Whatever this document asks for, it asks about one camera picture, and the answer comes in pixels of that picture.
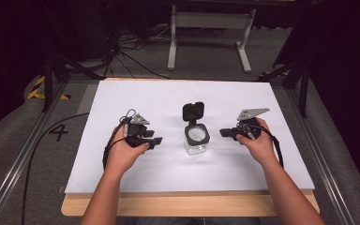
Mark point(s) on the black tripod stand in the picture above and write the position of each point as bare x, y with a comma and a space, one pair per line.
300, 78
51, 75

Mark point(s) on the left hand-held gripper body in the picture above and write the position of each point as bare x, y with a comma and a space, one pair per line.
136, 128

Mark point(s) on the person's right hand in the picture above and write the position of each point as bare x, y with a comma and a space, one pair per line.
258, 146

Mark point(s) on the yellow and black floor tape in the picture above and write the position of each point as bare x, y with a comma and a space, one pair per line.
37, 90

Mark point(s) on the white board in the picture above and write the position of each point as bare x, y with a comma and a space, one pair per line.
175, 168

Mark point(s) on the clear jar with black lid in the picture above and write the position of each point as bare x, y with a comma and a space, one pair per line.
196, 134

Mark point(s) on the aluminium rail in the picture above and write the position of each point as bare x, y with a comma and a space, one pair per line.
322, 156
22, 162

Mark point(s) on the person's left hand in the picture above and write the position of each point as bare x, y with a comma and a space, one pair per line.
123, 156

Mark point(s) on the wooden table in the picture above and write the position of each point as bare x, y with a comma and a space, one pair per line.
175, 204

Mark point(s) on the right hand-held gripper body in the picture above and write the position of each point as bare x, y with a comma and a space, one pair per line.
250, 122

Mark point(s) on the white metal stand frame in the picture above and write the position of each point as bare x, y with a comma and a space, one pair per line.
211, 20

